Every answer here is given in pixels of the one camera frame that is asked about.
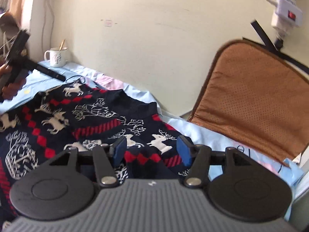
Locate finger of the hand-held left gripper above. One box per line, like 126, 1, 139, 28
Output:
26, 59, 66, 82

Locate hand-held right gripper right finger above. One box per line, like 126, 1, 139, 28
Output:
177, 136, 244, 189

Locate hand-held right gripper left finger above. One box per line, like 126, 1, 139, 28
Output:
49, 136, 127, 188

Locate navy red reindeer sweater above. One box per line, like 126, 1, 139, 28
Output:
0, 82, 192, 225

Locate person's left hand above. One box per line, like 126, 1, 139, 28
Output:
0, 64, 26, 100

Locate white enamel mug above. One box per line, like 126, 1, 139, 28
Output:
44, 48, 69, 68

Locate light blue printed bedsheet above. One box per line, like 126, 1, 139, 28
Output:
0, 60, 306, 223

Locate brown perforated cushion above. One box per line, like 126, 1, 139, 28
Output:
187, 39, 309, 168

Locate white power strip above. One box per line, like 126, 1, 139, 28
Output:
253, 0, 304, 27

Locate black cable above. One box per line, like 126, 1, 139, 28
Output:
65, 76, 87, 85

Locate thin wall cable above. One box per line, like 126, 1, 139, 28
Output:
42, 0, 53, 61

